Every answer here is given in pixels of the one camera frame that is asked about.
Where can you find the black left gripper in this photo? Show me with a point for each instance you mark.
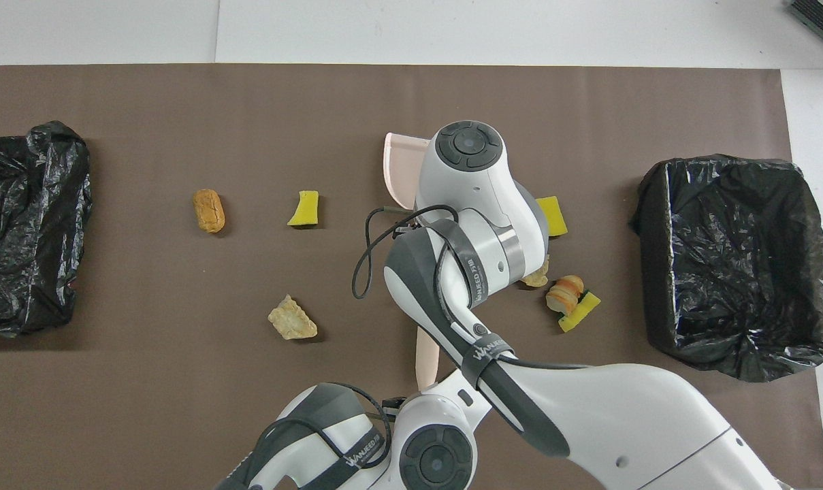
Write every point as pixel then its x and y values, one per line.
pixel 395 406

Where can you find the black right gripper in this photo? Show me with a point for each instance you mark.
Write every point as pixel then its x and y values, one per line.
pixel 407 229

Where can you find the beige hand brush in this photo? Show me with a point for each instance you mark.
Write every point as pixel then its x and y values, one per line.
pixel 427 361

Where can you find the pink plastic dustpan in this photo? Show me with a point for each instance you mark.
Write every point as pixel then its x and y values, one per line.
pixel 401 170

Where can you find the yellow sponge piece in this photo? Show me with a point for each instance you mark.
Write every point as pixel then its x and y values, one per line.
pixel 305 209

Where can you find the beige sponge chunk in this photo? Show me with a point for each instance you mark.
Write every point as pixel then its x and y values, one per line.
pixel 292 318

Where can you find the small beige bread chunk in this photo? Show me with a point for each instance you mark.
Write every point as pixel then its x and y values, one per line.
pixel 538 278

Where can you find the yellow notched sponge chunk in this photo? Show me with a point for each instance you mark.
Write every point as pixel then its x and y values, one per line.
pixel 554 218

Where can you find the orange striped croissant piece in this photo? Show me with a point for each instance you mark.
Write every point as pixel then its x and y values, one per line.
pixel 564 292

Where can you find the yellow green sponge strip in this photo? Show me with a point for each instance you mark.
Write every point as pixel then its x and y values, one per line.
pixel 580 312

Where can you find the orange bread roll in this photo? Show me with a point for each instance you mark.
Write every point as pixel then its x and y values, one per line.
pixel 208 211

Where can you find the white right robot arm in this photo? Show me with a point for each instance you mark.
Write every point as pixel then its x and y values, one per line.
pixel 622 422

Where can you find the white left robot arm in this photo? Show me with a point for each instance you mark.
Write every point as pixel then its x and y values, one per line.
pixel 316 408

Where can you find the open bin with black bag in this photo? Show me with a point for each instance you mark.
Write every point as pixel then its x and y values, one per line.
pixel 731 265

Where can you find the bin wrapped in black bag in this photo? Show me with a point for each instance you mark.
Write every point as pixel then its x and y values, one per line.
pixel 23 224

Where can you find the brown paper table mat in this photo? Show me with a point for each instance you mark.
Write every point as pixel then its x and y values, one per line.
pixel 384 102

